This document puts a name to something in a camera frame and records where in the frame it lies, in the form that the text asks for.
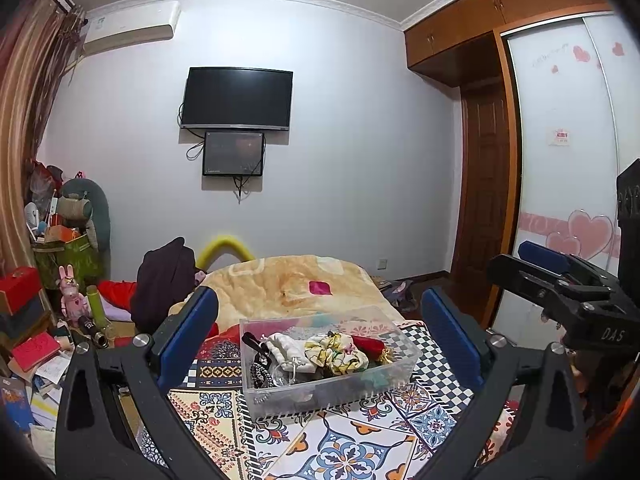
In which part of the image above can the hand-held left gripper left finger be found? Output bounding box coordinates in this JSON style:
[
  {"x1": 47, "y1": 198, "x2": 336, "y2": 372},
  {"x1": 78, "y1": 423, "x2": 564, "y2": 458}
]
[{"x1": 55, "y1": 285, "x2": 228, "y2": 480}]

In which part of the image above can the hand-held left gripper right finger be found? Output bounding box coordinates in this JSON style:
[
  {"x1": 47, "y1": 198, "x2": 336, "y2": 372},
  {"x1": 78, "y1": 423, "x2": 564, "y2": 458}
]
[{"x1": 415, "y1": 287, "x2": 587, "y2": 480}]

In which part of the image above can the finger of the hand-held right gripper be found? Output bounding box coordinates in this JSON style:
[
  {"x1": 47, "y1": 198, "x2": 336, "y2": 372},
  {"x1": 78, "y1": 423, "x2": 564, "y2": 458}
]
[
  {"x1": 517, "y1": 240, "x2": 602, "y2": 287},
  {"x1": 487, "y1": 253, "x2": 592, "y2": 314}
]

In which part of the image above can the red velvet pouch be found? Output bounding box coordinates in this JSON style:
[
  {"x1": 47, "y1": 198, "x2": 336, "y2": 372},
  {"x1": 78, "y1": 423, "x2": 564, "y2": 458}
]
[{"x1": 352, "y1": 336, "x2": 386, "y2": 361}]

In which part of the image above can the green knitted cloth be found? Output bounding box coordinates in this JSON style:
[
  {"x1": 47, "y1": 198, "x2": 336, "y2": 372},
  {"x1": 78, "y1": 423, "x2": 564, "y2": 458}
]
[{"x1": 357, "y1": 367, "x2": 403, "y2": 392}]

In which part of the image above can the black beaded band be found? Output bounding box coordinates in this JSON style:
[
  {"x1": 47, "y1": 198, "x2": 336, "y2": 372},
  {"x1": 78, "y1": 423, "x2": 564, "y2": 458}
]
[{"x1": 247, "y1": 360, "x2": 273, "y2": 403}]

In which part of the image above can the white cloth with black trim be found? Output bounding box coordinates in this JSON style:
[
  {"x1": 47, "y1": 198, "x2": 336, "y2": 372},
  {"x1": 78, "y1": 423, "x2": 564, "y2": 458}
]
[{"x1": 241, "y1": 331, "x2": 311, "y2": 376}]

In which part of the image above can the yellow floral scrunchie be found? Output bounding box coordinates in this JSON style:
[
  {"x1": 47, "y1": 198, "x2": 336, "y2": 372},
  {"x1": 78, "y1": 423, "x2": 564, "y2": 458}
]
[{"x1": 304, "y1": 332, "x2": 371, "y2": 377}]

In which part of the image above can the clear plastic storage box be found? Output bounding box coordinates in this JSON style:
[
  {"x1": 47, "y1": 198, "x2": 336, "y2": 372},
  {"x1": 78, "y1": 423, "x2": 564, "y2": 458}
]
[{"x1": 239, "y1": 305, "x2": 422, "y2": 421}]

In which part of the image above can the black garment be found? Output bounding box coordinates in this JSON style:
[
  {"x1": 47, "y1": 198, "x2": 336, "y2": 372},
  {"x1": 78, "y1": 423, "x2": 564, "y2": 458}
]
[{"x1": 130, "y1": 237, "x2": 198, "y2": 336}]

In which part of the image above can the white heart-print sliding door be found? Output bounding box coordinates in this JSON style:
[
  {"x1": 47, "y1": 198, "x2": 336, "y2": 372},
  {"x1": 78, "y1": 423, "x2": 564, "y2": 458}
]
[{"x1": 492, "y1": 10, "x2": 640, "y2": 331}]

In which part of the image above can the pair of shoes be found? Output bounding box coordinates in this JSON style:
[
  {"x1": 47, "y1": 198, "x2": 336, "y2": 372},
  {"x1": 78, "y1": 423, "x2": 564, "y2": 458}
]
[{"x1": 382, "y1": 280, "x2": 416, "y2": 311}]

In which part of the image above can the red cloth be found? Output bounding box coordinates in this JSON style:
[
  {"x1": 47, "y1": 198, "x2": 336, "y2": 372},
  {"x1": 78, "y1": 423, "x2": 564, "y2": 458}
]
[{"x1": 97, "y1": 280, "x2": 138, "y2": 308}]

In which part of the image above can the yellow foam tube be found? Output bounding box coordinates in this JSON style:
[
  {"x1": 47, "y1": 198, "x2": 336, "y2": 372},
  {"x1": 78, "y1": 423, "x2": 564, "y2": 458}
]
[{"x1": 196, "y1": 234, "x2": 258, "y2": 271}]

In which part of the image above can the black telescope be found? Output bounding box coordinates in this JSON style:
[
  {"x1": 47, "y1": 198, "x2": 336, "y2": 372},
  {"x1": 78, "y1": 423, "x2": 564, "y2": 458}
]
[{"x1": 77, "y1": 315, "x2": 108, "y2": 349}]

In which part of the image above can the green cylinder bottle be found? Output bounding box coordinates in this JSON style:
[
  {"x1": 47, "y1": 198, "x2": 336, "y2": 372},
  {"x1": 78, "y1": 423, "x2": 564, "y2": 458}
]
[{"x1": 86, "y1": 285, "x2": 108, "y2": 328}]

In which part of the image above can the beige plush blanket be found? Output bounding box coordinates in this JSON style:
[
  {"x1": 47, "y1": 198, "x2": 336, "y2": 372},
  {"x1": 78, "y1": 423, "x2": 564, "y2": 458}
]
[{"x1": 167, "y1": 255, "x2": 401, "y2": 331}]

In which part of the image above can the brown wooden door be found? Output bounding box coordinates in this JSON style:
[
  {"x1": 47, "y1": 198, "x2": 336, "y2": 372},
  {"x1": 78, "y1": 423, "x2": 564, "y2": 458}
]
[{"x1": 450, "y1": 82, "x2": 511, "y2": 281}]

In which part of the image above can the pink rabbit toy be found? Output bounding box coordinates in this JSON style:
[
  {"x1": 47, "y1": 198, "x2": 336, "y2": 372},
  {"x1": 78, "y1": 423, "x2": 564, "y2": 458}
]
[{"x1": 59, "y1": 264, "x2": 88, "y2": 318}]

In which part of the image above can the green bag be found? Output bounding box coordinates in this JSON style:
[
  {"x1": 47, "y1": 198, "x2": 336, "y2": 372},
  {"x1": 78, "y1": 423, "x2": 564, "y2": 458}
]
[{"x1": 32, "y1": 232, "x2": 103, "y2": 291}]

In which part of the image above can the patterned bed sheet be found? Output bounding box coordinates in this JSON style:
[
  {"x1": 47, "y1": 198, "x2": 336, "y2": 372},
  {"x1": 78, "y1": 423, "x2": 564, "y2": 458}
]
[{"x1": 115, "y1": 305, "x2": 526, "y2": 480}]

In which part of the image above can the red book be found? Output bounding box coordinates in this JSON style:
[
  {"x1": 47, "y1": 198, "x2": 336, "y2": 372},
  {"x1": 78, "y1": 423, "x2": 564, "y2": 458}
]
[{"x1": 11, "y1": 332, "x2": 62, "y2": 373}]

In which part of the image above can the grey-green cushion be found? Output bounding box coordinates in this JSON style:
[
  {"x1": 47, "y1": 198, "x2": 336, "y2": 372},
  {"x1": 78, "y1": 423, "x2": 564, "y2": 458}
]
[{"x1": 60, "y1": 178, "x2": 112, "y2": 253}]

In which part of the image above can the pile of papers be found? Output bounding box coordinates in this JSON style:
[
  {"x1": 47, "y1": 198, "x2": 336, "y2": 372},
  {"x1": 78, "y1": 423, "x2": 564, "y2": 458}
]
[{"x1": 27, "y1": 350, "x2": 76, "y2": 458}]

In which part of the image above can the dark grey box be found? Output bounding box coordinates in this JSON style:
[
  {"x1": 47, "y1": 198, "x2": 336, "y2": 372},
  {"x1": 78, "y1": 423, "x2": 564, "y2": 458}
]
[{"x1": 0, "y1": 300, "x2": 48, "y2": 341}]

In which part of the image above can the red box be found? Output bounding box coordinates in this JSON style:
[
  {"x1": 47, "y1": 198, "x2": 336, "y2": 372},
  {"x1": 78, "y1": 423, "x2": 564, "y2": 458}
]
[{"x1": 0, "y1": 266, "x2": 43, "y2": 316}]

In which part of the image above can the small black monitor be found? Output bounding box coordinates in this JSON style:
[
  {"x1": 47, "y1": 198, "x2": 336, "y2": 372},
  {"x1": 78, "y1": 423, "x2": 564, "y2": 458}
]
[{"x1": 202, "y1": 131, "x2": 266, "y2": 177}]

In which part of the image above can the blue book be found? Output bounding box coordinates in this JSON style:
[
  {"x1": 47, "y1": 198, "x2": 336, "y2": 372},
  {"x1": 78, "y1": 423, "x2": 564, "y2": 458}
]
[{"x1": 0, "y1": 377, "x2": 36, "y2": 433}]

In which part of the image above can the small white fan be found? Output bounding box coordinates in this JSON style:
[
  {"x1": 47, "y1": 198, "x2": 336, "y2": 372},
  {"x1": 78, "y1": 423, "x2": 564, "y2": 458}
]
[{"x1": 24, "y1": 203, "x2": 46, "y2": 241}]

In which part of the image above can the wooden wardrobe cabinet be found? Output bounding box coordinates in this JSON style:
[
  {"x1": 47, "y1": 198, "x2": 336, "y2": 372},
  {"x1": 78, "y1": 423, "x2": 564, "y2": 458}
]
[{"x1": 404, "y1": 0, "x2": 613, "y2": 333}]

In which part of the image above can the striped brown curtain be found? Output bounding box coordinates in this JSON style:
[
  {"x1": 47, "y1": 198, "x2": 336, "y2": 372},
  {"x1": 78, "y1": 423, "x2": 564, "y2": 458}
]
[{"x1": 0, "y1": 0, "x2": 88, "y2": 271}]

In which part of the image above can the white air conditioner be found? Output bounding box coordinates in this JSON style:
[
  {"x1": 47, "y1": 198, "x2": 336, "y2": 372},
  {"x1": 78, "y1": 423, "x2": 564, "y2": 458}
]
[{"x1": 82, "y1": 1, "x2": 181, "y2": 56}]

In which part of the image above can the black wall television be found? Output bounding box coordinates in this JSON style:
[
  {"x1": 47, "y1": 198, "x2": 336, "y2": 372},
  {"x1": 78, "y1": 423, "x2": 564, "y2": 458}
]
[{"x1": 180, "y1": 66, "x2": 294, "y2": 132}]

